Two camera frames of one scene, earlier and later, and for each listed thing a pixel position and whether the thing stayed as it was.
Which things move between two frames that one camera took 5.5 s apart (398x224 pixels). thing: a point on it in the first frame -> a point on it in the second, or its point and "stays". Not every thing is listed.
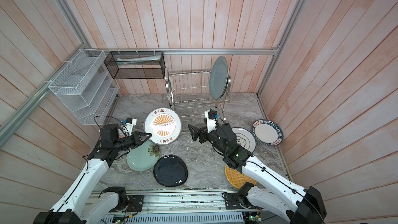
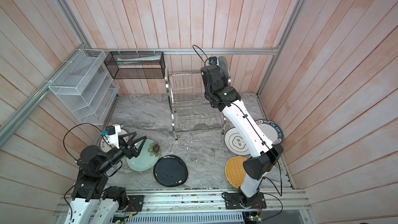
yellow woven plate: [237, 178] stays
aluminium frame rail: [93, 52] stays
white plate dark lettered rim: [267, 132] stays
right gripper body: [213, 139] -> [223, 81]
